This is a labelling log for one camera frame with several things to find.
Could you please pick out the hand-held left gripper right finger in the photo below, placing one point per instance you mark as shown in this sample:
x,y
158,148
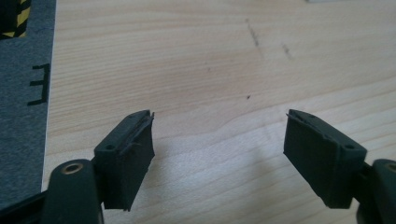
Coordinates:
x,y
323,168

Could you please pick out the yellow black striped stand base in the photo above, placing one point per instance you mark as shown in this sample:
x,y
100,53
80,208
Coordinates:
x,y
12,18

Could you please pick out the black tape floor mark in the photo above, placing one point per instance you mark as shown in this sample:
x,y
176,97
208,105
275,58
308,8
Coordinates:
x,y
45,84

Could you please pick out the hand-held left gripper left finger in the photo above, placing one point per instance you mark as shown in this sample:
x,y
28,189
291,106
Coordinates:
x,y
124,161

